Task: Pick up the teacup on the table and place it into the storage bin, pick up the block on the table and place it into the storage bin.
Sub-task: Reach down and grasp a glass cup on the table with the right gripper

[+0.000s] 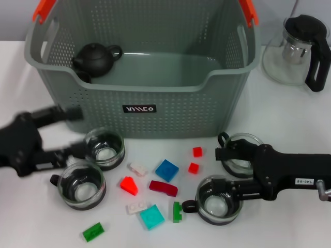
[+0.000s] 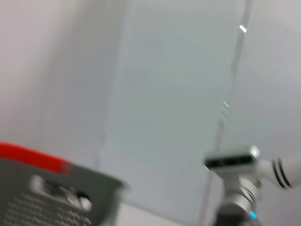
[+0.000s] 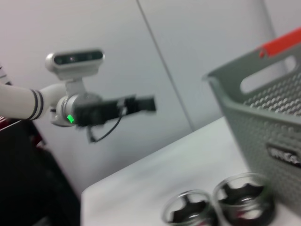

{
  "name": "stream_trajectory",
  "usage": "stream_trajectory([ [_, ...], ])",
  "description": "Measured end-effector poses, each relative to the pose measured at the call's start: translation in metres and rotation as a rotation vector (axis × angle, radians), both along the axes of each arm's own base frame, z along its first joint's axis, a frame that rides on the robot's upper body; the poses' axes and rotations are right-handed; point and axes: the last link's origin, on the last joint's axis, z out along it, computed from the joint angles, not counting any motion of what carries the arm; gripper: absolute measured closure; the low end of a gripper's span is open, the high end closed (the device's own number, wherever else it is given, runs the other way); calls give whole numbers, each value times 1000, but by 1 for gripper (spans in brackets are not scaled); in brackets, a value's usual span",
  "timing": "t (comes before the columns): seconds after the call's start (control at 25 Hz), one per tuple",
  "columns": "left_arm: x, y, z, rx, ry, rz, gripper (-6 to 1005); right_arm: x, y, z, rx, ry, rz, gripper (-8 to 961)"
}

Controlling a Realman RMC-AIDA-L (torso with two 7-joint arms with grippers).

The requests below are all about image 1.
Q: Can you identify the silver gripper side knob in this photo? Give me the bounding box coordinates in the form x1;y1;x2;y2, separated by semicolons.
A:
317;179;331;202

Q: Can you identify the cyan square brick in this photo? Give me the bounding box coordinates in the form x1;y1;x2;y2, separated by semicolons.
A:
139;204;166;230

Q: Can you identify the red sloped brick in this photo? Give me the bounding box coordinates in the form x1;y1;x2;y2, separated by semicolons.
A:
119;176;139;196

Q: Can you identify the glass pitcher with black lid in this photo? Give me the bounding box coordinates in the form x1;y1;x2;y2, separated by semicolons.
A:
261;14;331;93

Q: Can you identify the grey perforated storage bin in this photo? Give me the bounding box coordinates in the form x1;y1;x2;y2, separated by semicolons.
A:
24;0;261;140

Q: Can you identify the blue square brick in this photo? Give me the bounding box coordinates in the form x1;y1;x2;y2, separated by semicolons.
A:
155;159;179;183

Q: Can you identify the white flat plate brick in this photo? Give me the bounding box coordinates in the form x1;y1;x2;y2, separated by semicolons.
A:
126;200;148;215

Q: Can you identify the green notched brick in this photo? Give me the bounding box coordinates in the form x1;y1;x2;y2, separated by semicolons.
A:
172;201;183;223

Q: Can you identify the dark red curved brick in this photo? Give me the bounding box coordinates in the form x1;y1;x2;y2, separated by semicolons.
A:
148;180;178;197

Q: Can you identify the orange bin carry handle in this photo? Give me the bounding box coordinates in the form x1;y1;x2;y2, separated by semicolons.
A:
33;0;259;28

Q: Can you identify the white oblong brick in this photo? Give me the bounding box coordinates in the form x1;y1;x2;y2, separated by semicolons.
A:
129;162;148;177

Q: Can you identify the glass teacup with black base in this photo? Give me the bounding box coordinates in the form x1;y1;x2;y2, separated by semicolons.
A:
182;175;244;226
84;127;126;171
218;132;264;179
50;160;107;212

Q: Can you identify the black ceramic teapot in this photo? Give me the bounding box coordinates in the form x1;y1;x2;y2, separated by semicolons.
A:
71;43;123;78

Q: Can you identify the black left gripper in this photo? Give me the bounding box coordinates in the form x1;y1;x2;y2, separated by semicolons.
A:
0;105;90;178

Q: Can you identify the green rectangular brick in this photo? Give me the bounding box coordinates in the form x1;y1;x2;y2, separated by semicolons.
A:
82;222;106;243

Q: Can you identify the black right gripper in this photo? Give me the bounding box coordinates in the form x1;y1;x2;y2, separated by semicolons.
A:
209;138;331;202

